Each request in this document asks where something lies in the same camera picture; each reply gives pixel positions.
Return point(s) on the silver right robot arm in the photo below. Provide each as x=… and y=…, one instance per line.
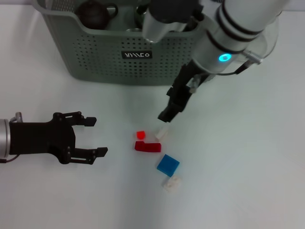
x=233, y=28

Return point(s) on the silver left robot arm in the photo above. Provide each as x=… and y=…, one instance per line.
x=4, y=138

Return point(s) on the white flat two-stud plate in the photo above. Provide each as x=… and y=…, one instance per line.
x=172, y=183

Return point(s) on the dark red toy brick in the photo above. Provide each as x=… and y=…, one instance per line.
x=147, y=146

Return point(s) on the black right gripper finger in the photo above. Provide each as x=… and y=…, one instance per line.
x=170, y=114

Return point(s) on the black clay teapot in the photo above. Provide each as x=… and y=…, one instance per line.
x=93, y=14

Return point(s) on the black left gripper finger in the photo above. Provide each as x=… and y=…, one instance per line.
x=90, y=121
x=101, y=151

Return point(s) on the small red cube brick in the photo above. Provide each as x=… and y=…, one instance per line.
x=141, y=134

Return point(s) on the glass carafe with black lid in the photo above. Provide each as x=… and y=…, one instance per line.
x=271, y=40

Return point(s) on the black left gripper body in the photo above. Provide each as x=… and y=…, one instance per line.
x=40, y=138

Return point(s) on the white toy brick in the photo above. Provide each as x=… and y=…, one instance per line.
x=161, y=133

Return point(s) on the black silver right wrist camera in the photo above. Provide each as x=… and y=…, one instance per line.
x=171, y=12

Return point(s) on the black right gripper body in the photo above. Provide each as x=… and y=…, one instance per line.
x=182, y=90

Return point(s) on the blue square toy plate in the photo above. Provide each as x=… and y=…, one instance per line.
x=168, y=165

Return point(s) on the grey-green perforated storage bin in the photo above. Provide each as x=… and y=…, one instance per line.
x=107, y=59

